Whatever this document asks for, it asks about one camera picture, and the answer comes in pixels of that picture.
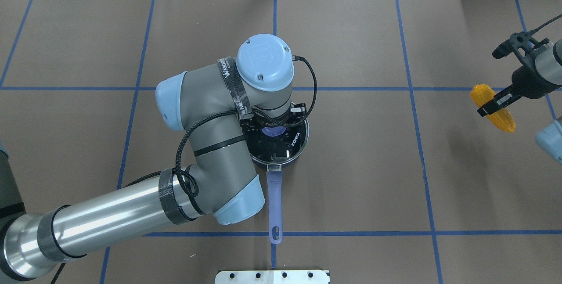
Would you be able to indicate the glass pot lid purple knob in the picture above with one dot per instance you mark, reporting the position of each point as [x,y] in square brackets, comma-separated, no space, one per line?
[280,145]

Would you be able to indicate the dark blue saucepan purple handle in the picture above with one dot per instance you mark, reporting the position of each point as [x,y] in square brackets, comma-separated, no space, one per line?
[274,178]

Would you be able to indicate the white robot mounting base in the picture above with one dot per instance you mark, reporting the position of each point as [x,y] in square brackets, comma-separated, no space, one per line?
[273,277]

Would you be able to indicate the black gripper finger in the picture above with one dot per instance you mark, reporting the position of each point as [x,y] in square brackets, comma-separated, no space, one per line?
[489,109]
[505,97]

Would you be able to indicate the yellow toy corn cob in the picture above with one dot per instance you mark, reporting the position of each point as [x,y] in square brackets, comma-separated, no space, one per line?
[503,120]

